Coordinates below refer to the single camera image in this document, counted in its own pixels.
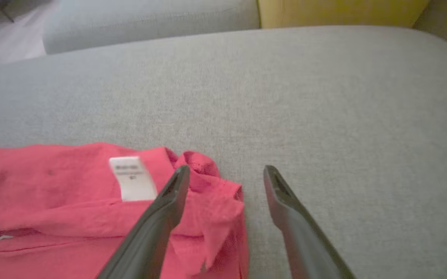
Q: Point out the red garment with white trim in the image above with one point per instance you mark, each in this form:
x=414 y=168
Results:
x=53 y=201

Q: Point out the grey sofa back cushion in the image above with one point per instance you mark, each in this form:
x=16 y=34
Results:
x=150 y=23

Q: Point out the grey fabric sofa seat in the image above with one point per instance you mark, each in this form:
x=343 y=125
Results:
x=305 y=97

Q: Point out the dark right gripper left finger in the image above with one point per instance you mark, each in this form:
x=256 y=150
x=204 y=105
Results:
x=153 y=232

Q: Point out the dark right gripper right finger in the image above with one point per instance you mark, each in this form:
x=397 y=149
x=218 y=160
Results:
x=301 y=240

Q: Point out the yellow cushion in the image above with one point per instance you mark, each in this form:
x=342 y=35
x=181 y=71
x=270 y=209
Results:
x=339 y=11

